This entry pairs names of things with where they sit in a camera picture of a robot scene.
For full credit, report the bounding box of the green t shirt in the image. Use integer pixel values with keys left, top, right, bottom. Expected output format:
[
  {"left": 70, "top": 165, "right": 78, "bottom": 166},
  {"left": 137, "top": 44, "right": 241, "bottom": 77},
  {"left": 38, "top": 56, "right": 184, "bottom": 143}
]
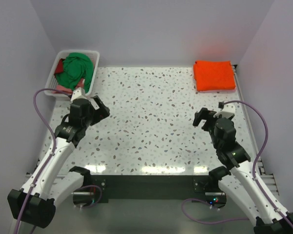
[{"left": 54, "top": 52, "right": 95, "bottom": 93}]

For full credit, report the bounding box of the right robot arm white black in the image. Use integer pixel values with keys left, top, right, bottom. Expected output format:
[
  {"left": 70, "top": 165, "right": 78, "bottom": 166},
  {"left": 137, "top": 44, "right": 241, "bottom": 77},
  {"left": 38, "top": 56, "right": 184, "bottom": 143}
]
[{"left": 193, "top": 104, "right": 293, "bottom": 234}]

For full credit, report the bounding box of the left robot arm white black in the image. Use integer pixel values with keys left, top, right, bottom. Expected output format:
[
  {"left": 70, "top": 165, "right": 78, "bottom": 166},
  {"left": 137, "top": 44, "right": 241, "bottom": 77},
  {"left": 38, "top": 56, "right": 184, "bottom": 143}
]
[{"left": 7, "top": 96, "right": 110, "bottom": 233}]

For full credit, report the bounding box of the pink folded shirt under stack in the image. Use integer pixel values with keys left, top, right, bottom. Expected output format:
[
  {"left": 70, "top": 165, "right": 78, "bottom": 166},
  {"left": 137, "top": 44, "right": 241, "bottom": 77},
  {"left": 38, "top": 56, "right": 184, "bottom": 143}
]
[{"left": 197, "top": 88, "right": 236, "bottom": 93}]

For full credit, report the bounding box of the pink t shirt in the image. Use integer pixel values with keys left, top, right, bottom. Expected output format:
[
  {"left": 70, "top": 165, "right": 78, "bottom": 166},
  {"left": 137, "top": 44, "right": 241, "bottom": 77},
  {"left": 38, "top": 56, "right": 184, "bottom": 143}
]
[{"left": 53, "top": 78, "right": 85, "bottom": 94}]

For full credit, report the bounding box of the orange folded t shirt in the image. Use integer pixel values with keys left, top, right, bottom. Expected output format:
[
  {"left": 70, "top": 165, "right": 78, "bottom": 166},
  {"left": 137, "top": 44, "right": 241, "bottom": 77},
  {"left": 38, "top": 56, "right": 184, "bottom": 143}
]
[{"left": 193, "top": 60, "right": 236, "bottom": 92}]

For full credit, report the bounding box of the dark red t shirt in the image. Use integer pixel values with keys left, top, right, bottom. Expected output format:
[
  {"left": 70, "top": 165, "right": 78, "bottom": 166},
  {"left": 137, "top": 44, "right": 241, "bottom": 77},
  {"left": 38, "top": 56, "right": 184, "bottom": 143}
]
[{"left": 54, "top": 58, "right": 65, "bottom": 74}]

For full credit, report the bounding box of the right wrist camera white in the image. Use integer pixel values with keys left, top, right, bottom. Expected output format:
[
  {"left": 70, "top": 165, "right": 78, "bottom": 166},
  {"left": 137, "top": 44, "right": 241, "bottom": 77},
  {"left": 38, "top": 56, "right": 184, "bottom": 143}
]
[{"left": 213, "top": 102, "right": 236, "bottom": 119}]

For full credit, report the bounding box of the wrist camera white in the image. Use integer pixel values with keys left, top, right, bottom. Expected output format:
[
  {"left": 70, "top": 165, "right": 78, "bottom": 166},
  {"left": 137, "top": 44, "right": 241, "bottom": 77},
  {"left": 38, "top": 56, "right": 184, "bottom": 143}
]
[
  {"left": 213, "top": 102, "right": 236, "bottom": 119},
  {"left": 70, "top": 87, "right": 87, "bottom": 102}
]

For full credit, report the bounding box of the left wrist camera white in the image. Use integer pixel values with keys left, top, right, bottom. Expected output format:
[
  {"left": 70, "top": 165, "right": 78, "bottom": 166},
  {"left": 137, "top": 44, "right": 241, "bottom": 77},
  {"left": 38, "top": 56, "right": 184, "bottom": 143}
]
[{"left": 70, "top": 87, "right": 87, "bottom": 102}]

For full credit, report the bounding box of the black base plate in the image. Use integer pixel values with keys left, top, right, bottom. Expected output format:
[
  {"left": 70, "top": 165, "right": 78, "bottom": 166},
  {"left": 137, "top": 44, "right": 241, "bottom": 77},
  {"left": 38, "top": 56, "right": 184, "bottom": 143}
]
[{"left": 73, "top": 175, "right": 227, "bottom": 208}]

